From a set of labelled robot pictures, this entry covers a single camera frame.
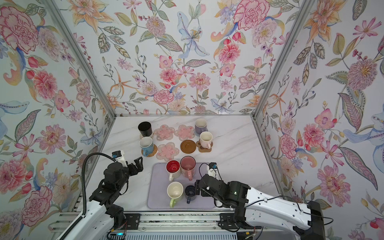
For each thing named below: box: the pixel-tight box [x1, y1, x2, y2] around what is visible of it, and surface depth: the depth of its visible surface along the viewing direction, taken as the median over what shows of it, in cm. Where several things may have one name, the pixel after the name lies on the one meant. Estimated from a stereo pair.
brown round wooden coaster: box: [180, 139, 197, 154], surface depth 106 cm
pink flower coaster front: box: [156, 142, 180, 162], surface depth 103 cm
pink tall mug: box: [180, 155, 197, 181], surface depth 85 cm
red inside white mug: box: [165, 159, 181, 182], surface depth 87 cm
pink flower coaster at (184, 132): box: [174, 124, 195, 142], surface depth 113 cm
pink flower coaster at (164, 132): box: [154, 124, 175, 141], surface depth 112 cm
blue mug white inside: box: [139, 136, 154, 157], surface depth 93 cm
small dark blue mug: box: [185, 185, 196, 204], surface depth 80 cm
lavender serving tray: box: [147, 162, 215, 209], surface depth 85 cm
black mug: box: [138, 121, 153, 137], surface depth 103 cm
